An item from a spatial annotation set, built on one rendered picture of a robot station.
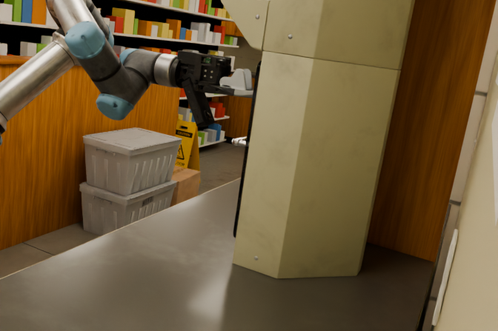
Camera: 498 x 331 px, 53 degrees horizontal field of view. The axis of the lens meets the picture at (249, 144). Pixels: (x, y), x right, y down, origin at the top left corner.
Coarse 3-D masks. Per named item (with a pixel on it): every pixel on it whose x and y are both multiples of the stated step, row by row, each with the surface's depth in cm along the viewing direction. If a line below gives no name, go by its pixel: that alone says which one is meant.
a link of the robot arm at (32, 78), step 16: (96, 16) 139; (48, 48) 136; (64, 48) 136; (32, 64) 133; (48, 64) 134; (64, 64) 137; (80, 64) 142; (16, 80) 131; (32, 80) 132; (48, 80) 135; (0, 96) 128; (16, 96) 130; (32, 96) 134; (0, 112) 128; (16, 112) 132; (0, 128) 129; (0, 144) 132
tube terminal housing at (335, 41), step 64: (320, 0) 96; (384, 0) 100; (320, 64) 98; (384, 64) 103; (256, 128) 105; (320, 128) 102; (384, 128) 107; (256, 192) 107; (320, 192) 105; (256, 256) 109; (320, 256) 110
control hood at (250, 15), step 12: (228, 0) 104; (240, 0) 103; (252, 0) 102; (264, 0) 101; (228, 12) 104; (240, 12) 103; (252, 12) 102; (264, 12) 101; (240, 24) 103; (252, 24) 102; (264, 24) 101; (252, 36) 103; (264, 36) 102
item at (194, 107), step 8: (184, 88) 114; (192, 88) 113; (192, 96) 114; (200, 96) 115; (192, 104) 114; (200, 104) 114; (208, 104) 117; (192, 112) 114; (200, 112) 113; (208, 112) 115; (200, 120) 113; (208, 120) 115
